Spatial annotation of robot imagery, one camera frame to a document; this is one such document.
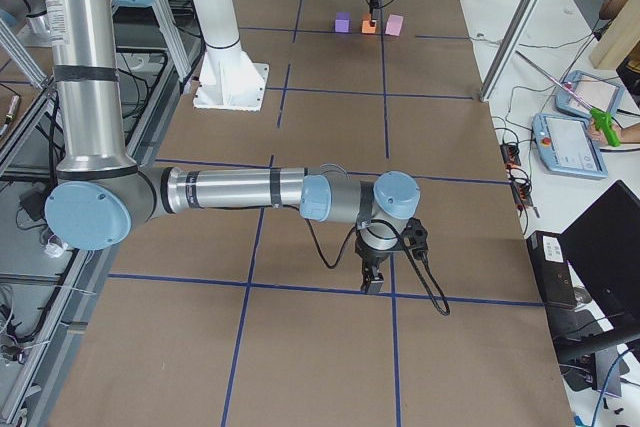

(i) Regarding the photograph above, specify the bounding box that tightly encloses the orange block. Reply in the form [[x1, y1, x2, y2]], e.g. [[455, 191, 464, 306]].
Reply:
[[361, 19, 378, 35]]

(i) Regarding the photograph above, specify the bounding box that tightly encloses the person's hand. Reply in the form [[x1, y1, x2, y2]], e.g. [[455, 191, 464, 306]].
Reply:
[[588, 119, 608, 146]]

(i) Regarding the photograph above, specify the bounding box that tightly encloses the pink block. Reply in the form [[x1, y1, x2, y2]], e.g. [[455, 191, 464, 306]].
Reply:
[[385, 14, 404, 37]]

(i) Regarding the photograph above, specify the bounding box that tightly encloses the purple block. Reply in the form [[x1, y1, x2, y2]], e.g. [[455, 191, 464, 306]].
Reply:
[[334, 12, 351, 33]]

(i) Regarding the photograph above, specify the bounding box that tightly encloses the orange connector box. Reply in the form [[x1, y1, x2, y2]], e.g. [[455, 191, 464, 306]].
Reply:
[[500, 142, 521, 168]]

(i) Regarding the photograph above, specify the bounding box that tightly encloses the black computer box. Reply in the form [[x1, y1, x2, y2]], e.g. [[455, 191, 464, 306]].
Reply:
[[526, 231, 577, 310]]

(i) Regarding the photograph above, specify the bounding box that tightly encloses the lower teach pendant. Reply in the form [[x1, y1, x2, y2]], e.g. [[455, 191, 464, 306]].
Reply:
[[532, 113, 608, 180]]

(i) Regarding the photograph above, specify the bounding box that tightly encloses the teach pendant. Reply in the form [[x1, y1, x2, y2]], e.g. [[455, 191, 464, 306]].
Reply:
[[532, 113, 608, 180], [555, 70, 623, 118]]

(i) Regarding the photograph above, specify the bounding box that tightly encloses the black monitor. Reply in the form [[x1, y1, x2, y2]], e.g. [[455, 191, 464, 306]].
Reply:
[[560, 180, 640, 320]]

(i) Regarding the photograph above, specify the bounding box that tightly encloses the upper teach pendant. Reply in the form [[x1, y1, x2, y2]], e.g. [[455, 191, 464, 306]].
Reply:
[[555, 70, 623, 118]]

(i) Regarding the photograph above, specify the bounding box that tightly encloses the wooden board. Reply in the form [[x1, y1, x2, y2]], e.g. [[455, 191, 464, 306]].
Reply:
[[589, 0, 639, 70]]

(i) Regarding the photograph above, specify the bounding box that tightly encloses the green grabber tool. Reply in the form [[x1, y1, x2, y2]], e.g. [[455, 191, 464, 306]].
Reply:
[[515, 50, 621, 147]]

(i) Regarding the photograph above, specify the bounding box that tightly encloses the black camera cable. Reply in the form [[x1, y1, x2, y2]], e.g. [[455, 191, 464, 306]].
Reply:
[[305, 220, 451, 318]]

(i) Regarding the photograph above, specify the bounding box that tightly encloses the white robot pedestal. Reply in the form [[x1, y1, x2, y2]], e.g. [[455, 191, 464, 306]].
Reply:
[[193, 0, 269, 111]]

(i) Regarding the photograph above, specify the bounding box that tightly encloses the aluminium frame post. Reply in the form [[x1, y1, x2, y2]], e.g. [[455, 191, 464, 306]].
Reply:
[[479, 0, 539, 102]]

